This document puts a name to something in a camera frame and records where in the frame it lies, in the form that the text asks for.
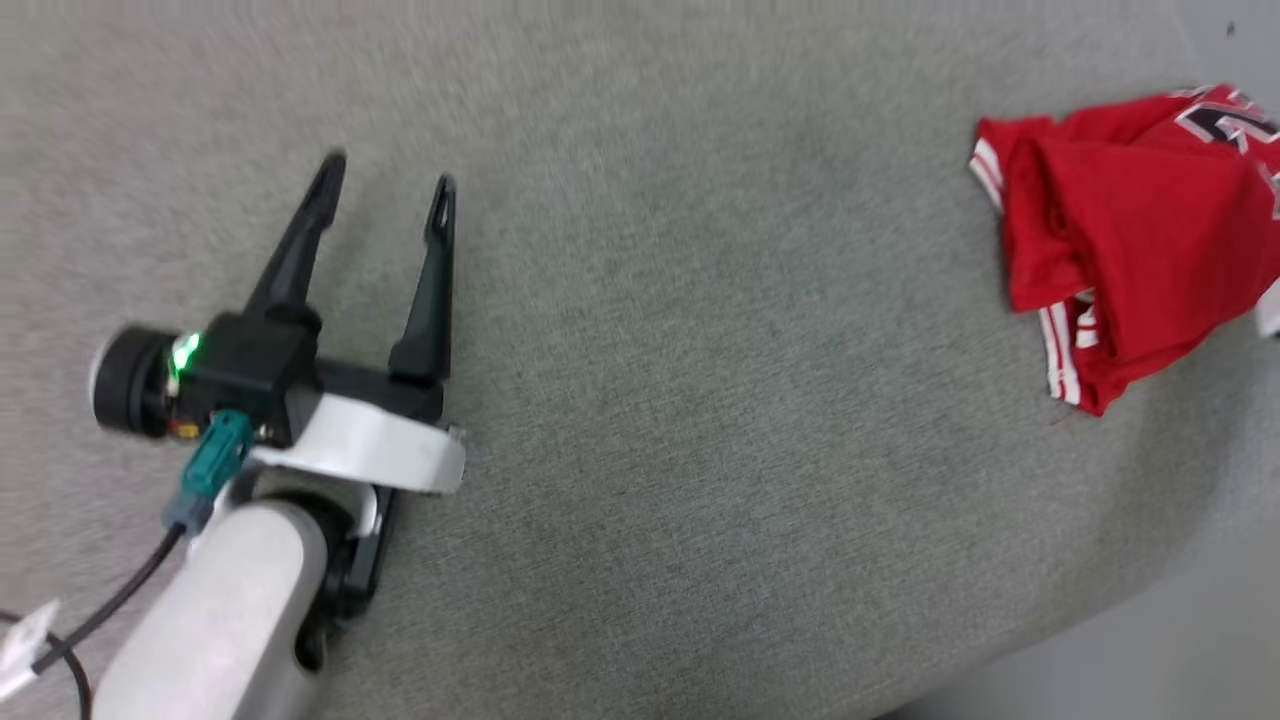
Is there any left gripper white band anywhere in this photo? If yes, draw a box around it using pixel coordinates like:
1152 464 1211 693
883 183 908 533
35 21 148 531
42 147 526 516
243 151 468 619

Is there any grey fabric sofa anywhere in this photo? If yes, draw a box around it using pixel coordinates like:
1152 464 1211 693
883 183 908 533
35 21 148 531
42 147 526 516
0 0 1280 720

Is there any red sports jersey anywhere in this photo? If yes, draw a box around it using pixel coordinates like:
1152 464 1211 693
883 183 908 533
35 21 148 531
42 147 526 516
967 84 1280 418

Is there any thin black cable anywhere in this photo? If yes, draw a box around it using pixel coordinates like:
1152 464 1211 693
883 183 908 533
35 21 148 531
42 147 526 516
0 408 257 720

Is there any white cable tag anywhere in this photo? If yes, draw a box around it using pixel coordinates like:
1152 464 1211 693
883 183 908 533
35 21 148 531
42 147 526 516
0 598 63 703

